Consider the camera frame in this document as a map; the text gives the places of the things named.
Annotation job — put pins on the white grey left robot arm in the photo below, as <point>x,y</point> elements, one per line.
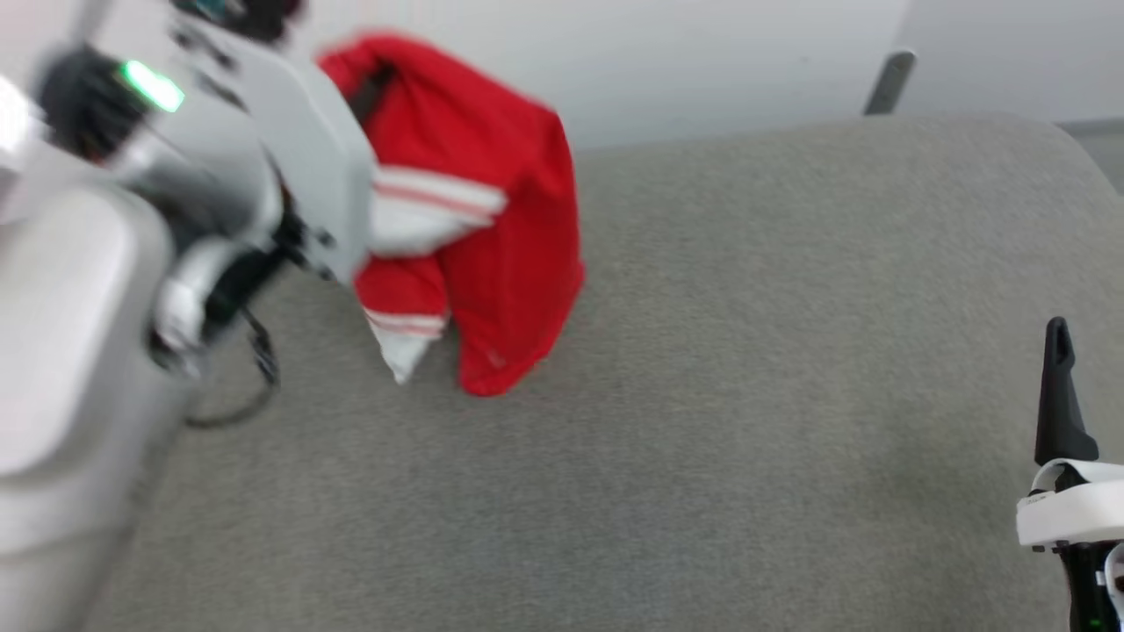
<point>70,351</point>

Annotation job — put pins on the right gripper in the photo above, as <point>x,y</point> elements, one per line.
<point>1076,509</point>

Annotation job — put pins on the light grey wall panel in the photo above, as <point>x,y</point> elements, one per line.
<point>1010,53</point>

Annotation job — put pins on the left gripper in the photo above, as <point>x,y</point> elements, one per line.
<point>299,149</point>

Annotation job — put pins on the grey metal bracket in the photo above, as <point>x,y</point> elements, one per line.
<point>889,83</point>

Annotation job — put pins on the red garment with white stripes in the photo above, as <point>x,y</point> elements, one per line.
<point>492,228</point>

